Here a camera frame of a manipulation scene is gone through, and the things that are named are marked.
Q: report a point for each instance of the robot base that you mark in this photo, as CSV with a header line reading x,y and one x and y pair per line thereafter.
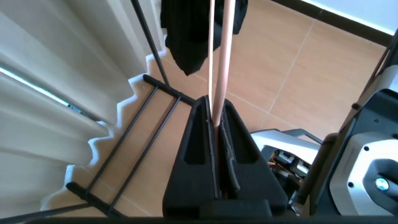
x,y
357,161

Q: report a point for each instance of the beige curtain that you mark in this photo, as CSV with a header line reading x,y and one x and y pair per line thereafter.
x,y
62,37

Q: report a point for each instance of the black shorts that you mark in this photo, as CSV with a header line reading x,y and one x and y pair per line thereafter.
x,y
186,31

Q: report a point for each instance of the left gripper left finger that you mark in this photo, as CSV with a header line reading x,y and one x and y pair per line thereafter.
x,y
192,186

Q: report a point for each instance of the pink clothes hanger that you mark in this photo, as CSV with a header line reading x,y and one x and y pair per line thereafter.
x,y
225,62

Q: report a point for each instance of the black clothes rack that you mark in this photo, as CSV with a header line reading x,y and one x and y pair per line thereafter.
x,y
168,89

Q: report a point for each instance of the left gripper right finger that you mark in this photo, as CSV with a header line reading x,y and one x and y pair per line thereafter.
x,y
258,186

